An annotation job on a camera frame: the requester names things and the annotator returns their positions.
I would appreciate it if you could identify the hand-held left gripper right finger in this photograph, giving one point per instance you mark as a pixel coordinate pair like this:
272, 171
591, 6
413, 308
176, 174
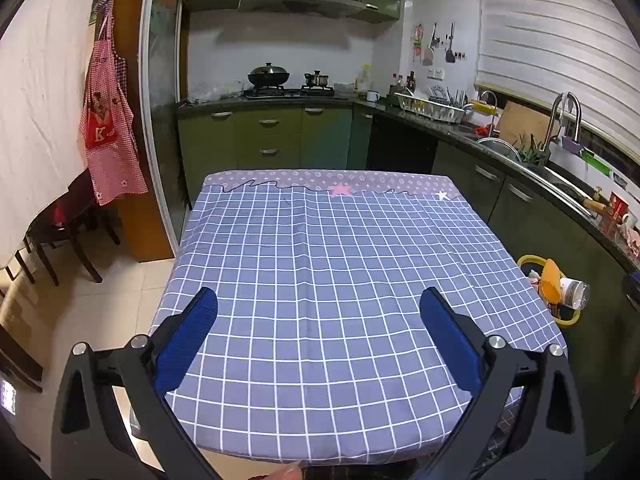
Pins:
452, 345

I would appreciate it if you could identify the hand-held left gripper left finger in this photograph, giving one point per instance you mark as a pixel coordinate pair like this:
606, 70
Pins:
185, 345

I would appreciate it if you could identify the yellow-rimmed trash bin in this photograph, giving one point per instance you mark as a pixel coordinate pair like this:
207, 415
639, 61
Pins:
525, 260

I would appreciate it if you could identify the orange waffle sponge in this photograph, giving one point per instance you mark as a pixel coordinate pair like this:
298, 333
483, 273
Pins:
551, 280

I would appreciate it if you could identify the white pill bottle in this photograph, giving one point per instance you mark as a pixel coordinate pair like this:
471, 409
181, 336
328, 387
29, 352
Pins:
575, 292

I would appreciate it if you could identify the person's left hand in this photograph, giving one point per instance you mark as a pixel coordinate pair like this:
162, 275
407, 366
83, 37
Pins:
289, 472

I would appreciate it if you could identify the blue checkered tablecloth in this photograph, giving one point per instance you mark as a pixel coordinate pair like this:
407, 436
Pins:
320, 270

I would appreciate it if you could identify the dark green sink cabinet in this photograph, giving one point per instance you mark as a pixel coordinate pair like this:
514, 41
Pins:
530, 210

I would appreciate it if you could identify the dark wooden chair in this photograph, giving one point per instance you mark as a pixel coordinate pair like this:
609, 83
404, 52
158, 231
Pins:
70, 230

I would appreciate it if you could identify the steel sink basin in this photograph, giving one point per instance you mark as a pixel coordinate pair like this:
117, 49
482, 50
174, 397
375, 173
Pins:
497, 147

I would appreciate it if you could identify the black built-in appliance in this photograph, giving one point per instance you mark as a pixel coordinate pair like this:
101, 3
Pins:
400, 145

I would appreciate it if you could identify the green leafy vegetables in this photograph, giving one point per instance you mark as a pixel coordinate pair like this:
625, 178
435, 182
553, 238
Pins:
530, 152

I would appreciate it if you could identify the red checkered apron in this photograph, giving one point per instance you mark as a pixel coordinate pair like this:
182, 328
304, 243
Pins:
107, 150

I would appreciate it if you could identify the red box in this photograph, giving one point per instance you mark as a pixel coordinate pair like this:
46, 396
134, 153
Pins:
617, 206

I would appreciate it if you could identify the green base cabinet with drawers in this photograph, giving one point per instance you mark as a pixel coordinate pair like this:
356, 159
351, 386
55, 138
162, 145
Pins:
270, 140

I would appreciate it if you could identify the wooden cutting board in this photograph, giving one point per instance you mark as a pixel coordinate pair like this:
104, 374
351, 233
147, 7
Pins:
525, 122

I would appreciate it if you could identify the metal dish rack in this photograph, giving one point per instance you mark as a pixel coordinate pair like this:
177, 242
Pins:
432, 109

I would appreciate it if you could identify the small chrome faucet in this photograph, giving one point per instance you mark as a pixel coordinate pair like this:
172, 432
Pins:
487, 97

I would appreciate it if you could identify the tall chrome faucet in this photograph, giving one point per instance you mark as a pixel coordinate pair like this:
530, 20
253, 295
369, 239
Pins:
562, 110

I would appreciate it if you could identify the white enamel mug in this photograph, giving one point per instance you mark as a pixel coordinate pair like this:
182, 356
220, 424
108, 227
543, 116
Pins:
372, 96

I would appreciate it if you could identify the row of sauce bottles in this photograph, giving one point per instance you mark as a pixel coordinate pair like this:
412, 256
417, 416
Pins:
402, 84

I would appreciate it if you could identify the gas stove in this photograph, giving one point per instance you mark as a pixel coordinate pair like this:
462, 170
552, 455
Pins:
287, 92

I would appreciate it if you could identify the white cloth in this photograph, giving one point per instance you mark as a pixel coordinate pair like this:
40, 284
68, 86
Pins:
40, 110

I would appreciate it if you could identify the yellow oil bottle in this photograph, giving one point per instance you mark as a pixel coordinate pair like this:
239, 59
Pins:
365, 80

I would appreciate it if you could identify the black wok with lid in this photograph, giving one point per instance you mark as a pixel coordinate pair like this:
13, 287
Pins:
268, 76

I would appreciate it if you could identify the small steel pot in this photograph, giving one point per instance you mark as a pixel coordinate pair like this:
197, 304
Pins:
316, 80

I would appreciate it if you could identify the hanging kitchen utensils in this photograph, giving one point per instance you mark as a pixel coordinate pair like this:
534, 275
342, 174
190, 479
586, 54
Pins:
435, 42

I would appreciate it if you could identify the white window blind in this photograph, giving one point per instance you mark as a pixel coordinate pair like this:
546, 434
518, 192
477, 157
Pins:
560, 35

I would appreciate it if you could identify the silver sliding door frame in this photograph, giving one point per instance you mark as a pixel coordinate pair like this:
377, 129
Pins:
160, 135

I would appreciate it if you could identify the white wall socket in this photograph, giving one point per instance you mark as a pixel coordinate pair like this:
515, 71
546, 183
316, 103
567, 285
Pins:
436, 73

